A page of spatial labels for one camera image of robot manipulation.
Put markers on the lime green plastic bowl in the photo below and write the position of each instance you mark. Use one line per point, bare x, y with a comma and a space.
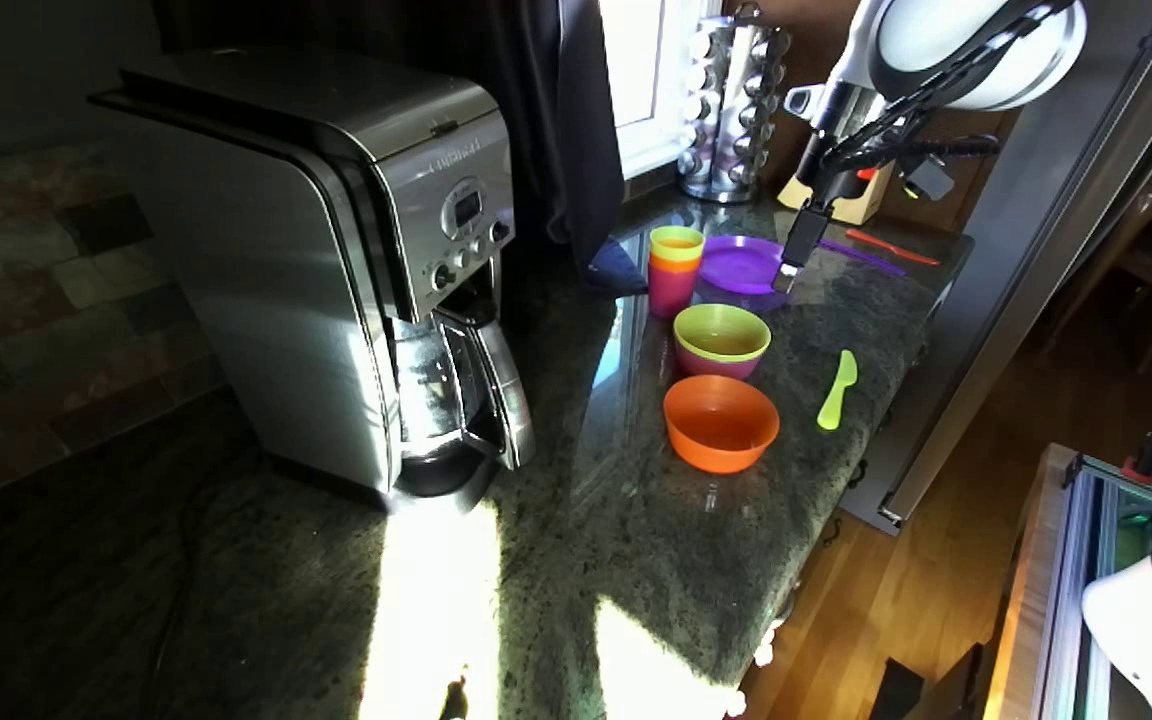
723, 333

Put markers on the stainless steel panel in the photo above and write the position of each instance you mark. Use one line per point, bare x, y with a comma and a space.
1029, 266

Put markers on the stainless steel coffee maker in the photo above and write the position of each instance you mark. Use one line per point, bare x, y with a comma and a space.
281, 240

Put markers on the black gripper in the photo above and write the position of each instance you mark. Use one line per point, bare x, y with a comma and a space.
836, 165

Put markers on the pink plastic bowl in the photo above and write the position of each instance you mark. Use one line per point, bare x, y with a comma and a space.
716, 368

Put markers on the wooden knife block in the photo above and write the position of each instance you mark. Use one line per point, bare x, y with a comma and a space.
856, 203

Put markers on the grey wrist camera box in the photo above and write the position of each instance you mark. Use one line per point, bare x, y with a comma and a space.
925, 173

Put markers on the purple plastic plate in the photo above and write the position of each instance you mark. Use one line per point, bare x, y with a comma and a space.
738, 266

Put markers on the glass coffee carafe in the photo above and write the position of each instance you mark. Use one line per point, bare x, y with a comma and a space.
458, 385

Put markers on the orange plastic cup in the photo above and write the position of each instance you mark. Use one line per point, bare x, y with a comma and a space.
673, 266

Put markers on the purple plastic utensil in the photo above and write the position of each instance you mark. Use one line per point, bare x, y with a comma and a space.
870, 258

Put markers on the white window frame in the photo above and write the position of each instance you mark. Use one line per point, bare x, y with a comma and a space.
636, 95

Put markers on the yellow plastic cup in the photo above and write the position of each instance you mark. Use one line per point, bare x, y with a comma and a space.
678, 240

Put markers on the orange plastic utensil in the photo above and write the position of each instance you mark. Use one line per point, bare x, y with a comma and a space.
908, 249

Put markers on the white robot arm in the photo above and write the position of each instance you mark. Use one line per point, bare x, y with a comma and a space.
977, 40

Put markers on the orange plastic bowl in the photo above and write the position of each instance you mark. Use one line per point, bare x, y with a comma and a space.
723, 422

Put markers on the pink plastic cup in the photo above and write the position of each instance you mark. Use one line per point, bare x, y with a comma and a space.
668, 296

